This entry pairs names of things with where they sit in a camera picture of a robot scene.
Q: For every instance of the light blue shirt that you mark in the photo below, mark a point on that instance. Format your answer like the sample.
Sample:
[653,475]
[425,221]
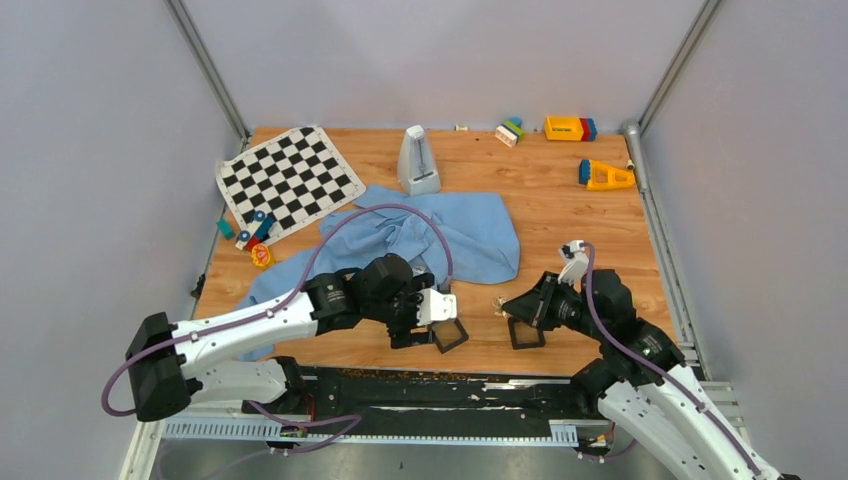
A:
[468,237]

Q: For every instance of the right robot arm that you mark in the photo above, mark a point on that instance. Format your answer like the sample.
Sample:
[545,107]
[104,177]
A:
[640,381]

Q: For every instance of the black white checkerboard mat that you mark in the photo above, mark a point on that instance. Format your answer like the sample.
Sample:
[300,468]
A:
[297,178]

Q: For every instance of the yellow blue toy wedge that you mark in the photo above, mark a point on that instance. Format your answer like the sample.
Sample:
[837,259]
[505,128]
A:
[598,176]

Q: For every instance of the grey pipe in corner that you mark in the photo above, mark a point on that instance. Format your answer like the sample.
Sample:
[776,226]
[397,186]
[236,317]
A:
[631,130]

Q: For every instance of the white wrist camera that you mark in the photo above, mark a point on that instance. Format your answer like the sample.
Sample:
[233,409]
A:
[436,307]
[576,262]

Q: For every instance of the yellow round toy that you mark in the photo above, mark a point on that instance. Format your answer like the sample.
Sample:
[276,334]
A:
[262,257]

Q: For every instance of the black square frame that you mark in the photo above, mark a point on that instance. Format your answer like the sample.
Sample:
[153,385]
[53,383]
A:
[448,334]
[524,336]

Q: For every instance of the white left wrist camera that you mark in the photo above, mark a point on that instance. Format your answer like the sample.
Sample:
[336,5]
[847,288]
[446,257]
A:
[436,307]

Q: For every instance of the white metronome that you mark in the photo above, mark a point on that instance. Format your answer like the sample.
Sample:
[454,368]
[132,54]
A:
[416,167]

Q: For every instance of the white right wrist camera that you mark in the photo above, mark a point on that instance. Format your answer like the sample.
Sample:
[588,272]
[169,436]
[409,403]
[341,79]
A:
[576,262]

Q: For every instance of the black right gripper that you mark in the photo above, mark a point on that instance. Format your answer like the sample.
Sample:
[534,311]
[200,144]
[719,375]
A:
[531,308]

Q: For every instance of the teal small block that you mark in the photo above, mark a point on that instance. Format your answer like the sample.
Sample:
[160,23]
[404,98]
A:
[225,229]

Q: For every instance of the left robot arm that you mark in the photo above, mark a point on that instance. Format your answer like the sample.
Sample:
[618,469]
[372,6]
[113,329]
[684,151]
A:
[166,359]

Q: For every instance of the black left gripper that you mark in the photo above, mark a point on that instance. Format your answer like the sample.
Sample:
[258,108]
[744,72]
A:
[401,334]

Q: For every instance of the white green blue blocks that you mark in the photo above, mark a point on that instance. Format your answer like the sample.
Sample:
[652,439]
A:
[510,132]

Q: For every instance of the gold leaf brooch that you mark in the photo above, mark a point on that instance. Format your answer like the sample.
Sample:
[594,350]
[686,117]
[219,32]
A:
[497,304]

